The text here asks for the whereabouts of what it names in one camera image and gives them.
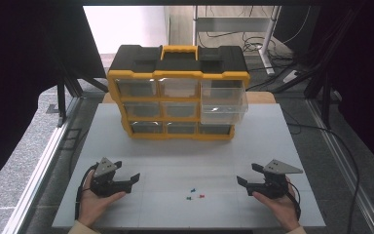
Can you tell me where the dark curtain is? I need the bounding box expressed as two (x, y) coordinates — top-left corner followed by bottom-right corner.
(0, 4), (106, 198)
(274, 4), (374, 181)

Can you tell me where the person's left hand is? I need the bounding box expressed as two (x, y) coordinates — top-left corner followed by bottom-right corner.
(77, 170), (127, 228)

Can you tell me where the white power strip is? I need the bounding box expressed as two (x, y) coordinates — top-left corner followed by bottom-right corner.
(281, 69), (299, 84)

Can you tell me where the yellow black organizer cabinet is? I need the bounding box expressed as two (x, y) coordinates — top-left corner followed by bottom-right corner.
(106, 44), (251, 141)

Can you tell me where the group of clear organizer drawers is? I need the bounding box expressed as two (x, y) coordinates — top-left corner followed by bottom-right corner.
(115, 77), (233, 135)

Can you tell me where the hand-held gripper black cable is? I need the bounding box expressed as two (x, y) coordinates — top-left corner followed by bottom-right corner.
(74, 164), (98, 221)
(285, 179), (303, 222)

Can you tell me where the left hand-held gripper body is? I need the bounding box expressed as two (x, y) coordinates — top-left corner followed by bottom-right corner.
(89, 157), (134, 198)

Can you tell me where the black metal stand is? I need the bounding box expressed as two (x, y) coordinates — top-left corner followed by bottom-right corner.
(47, 62), (109, 129)
(272, 61), (340, 131)

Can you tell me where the long black floor cable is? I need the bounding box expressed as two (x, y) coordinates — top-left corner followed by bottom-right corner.
(286, 122), (360, 234)

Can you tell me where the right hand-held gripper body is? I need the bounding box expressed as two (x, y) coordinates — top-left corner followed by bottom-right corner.
(246, 159), (304, 200)

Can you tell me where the white metal desk frame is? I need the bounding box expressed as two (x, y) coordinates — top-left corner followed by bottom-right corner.
(193, 5), (281, 76)

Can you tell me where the person's right hand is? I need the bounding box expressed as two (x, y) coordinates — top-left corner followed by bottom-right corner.
(252, 176), (301, 232)

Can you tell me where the aluminium rail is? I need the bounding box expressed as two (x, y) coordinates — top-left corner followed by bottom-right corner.
(2, 97), (83, 234)
(306, 97), (374, 234)

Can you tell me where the clear plastic drawer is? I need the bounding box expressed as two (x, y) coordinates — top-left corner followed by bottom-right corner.
(200, 80), (249, 125)

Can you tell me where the tangle of black cables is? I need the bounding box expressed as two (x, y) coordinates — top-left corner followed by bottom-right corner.
(242, 34), (295, 64)

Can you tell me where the left hand-held gripper black cable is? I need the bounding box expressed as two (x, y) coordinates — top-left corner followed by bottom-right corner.
(74, 164), (98, 221)

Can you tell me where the right hand-held gripper black cable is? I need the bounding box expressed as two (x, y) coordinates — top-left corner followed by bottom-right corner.
(285, 179), (303, 222)

